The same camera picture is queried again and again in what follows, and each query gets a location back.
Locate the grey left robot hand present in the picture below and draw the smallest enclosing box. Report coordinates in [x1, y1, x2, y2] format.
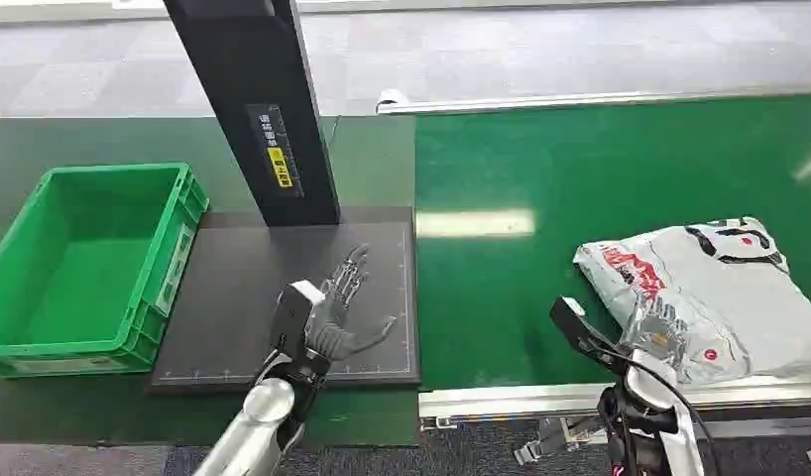
[306, 244, 399, 363]

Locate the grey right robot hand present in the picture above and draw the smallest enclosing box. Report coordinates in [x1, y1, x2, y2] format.
[621, 297, 688, 363]

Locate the grey plastic parcel bag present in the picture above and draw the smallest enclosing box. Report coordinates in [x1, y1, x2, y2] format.
[572, 216, 811, 386]

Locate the green conveyor belt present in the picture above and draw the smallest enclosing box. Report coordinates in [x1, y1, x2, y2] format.
[414, 93, 811, 393]

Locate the white label on crate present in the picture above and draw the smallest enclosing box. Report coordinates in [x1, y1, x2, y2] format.
[155, 223, 196, 318]

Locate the black and yellow column label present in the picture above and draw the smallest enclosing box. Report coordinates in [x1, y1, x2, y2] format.
[245, 102, 305, 200]

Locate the green plastic crate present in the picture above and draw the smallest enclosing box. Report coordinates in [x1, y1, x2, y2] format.
[0, 163, 210, 379]

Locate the black scanner stand column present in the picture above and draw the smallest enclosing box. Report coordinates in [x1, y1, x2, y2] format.
[163, 0, 342, 229]

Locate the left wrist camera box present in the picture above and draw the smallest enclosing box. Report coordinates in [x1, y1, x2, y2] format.
[269, 280, 327, 369]

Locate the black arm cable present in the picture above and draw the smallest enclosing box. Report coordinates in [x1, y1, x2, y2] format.
[588, 336, 724, 476]

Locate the black scale base plate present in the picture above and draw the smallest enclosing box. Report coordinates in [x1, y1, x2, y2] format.
[147, 206, 422, 396]

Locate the metal conveyor mounting bracket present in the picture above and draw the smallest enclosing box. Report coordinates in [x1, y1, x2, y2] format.
[514, 417, 607, 467]

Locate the silver conveyor side rail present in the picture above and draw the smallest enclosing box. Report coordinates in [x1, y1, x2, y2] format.
[376, 83, 811, 117]
[418, 373, 811, 423]

